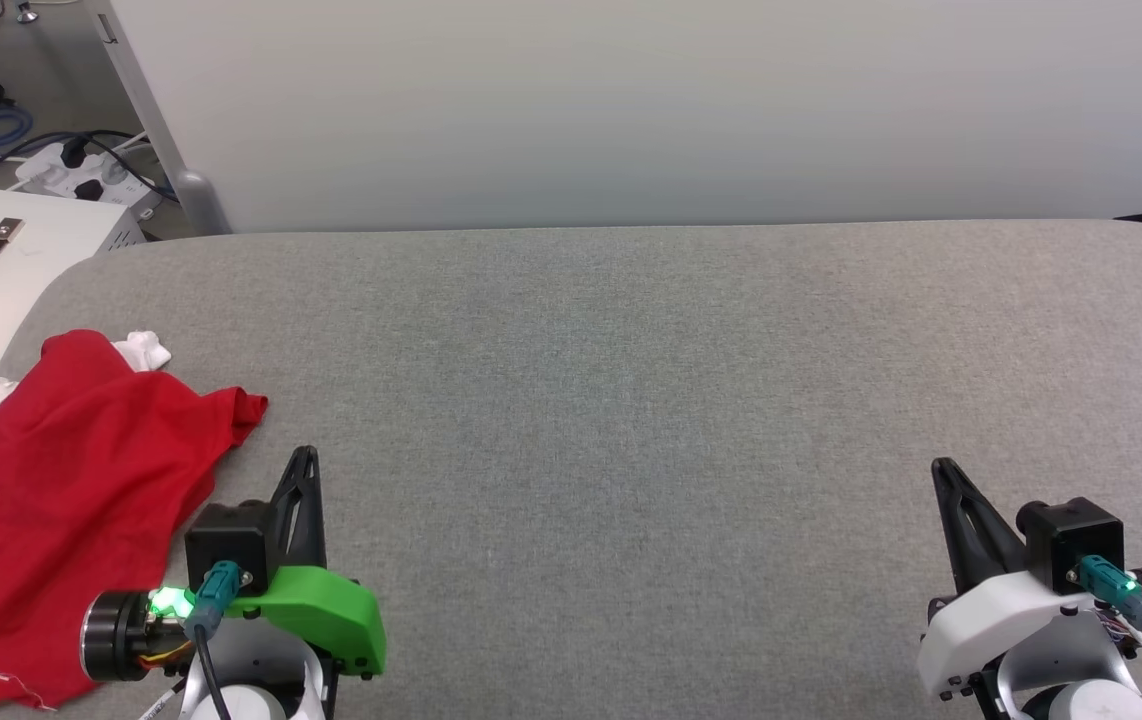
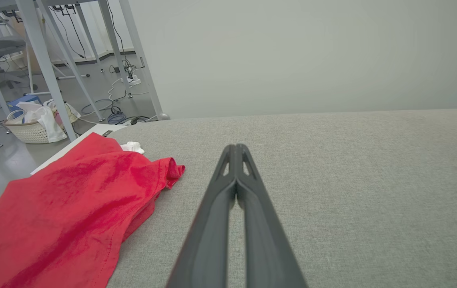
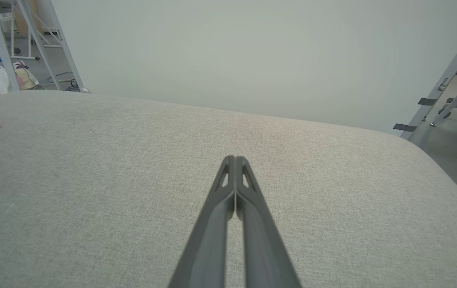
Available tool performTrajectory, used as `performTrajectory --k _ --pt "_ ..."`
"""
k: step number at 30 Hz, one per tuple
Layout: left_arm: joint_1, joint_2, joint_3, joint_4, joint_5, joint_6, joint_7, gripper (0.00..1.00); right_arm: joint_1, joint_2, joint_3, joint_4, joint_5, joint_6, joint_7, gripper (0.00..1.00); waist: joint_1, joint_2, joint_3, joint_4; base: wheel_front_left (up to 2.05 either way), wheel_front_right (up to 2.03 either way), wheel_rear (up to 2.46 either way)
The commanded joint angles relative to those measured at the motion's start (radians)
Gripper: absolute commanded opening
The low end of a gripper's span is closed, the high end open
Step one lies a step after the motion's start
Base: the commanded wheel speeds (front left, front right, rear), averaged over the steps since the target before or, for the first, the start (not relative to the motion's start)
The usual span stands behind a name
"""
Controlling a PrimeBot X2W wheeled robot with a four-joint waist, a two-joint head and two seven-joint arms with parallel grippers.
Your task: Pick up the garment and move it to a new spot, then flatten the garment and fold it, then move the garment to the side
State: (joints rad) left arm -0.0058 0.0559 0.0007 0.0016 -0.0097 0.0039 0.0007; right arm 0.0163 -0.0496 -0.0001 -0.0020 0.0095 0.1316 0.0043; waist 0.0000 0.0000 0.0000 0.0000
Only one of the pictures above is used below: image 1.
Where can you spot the white equipment box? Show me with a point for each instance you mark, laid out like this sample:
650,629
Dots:
41,250

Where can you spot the white partition panel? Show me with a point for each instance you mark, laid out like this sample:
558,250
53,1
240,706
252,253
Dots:
631,100

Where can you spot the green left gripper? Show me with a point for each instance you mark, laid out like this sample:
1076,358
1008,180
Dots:
331,610

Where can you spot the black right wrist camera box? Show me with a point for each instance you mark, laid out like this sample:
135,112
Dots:
1071,535

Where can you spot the red basketball jersey white sleeves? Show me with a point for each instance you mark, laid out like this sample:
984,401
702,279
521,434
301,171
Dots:
61,480

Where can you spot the white power strip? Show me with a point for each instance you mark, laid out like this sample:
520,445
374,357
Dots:
46,172

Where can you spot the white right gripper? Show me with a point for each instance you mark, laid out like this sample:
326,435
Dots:
991,620

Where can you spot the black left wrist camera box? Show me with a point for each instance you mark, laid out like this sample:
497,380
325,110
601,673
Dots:
226,540

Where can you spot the black power plug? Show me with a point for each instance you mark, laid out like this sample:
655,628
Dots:
88,190
74,153

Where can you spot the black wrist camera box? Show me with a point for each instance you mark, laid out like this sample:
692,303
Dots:
1071,535
226,540

